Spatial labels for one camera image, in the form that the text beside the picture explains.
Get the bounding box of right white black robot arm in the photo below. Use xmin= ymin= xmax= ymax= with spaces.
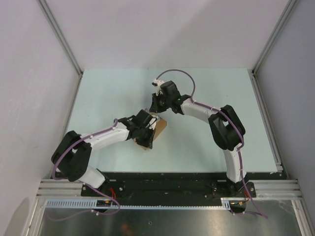
xmin=149 ymin=79 xmax=246 ymax=197

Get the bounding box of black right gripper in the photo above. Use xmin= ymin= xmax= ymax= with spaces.
xmin=151 ymin=92 xmax=172 ymax=114

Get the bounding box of aluminium frame post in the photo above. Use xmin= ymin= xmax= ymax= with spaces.
xmin=252 ymin=0 xmax=300 ymax=74
xmin=36 ymin=0 xmax=83 ymax=76

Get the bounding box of brown cardboard express box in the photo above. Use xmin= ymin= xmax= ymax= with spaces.
xmin=133 ymin=112 xmax=167 ymax=150

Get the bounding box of aluminium frame post left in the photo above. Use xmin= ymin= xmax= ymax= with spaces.
xmin=36 ymin=0 xmax=83 ymax=76

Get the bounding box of aluminium frame post right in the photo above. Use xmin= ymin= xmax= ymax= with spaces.
xmin=252 ymin=0 xmax=300 ymax=74

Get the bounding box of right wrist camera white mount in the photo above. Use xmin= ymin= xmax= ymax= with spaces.
xmin=152 ymin=79 xmax=165 ymax=96

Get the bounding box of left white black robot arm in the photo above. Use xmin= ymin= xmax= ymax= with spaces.
xmin=51 ymin=110 xmax=159 ymax=197

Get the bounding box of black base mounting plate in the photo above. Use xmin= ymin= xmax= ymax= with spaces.
xmin=81 ymin=173 xmax=257 ymax=206

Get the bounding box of aluminium front rail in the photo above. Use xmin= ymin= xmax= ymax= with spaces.
xmin=36 ymin=179 xmax=303 ymax=200

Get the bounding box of grey slotted cable duct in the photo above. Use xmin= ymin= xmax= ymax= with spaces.
xmin=46 ymin=198 xmax=231 ymax=210

